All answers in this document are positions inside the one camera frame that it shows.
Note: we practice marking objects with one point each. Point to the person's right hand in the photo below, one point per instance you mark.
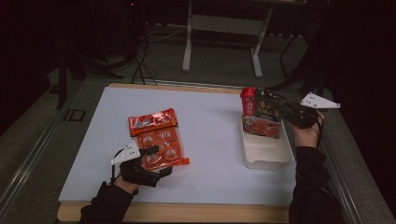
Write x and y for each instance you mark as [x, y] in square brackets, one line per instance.
[306, 137]

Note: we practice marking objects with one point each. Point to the person's left hand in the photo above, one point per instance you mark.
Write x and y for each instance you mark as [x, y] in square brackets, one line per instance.
[127, 187]

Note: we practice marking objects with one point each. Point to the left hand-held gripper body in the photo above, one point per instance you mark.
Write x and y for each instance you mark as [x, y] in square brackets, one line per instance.
[127, 154]

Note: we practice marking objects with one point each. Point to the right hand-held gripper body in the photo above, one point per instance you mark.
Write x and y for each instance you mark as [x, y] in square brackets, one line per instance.
[319, 101]

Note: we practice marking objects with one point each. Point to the orange snack packet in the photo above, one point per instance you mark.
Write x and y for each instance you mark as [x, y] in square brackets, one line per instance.
[158, 137]

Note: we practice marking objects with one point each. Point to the white table mat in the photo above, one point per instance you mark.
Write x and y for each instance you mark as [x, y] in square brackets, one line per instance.
[211, 102]

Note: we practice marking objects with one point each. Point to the black chair base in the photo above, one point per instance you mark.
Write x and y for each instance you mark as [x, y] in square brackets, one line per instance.
[317, 84]

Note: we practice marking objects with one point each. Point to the white metal desk frame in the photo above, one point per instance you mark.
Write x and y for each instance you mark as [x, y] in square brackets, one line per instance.
[227, 25]

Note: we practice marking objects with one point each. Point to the white divided food container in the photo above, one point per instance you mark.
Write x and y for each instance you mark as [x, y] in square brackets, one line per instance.
[264, 152]

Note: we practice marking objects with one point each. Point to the black metal stand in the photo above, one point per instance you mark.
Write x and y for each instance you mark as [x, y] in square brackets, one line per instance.
[62, 81]

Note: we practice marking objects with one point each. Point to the black floor socket plate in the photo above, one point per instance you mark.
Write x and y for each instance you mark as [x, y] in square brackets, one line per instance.
[74, 115]

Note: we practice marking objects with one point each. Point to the red and black seasoning packet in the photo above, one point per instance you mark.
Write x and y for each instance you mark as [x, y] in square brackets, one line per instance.
[261, 126]

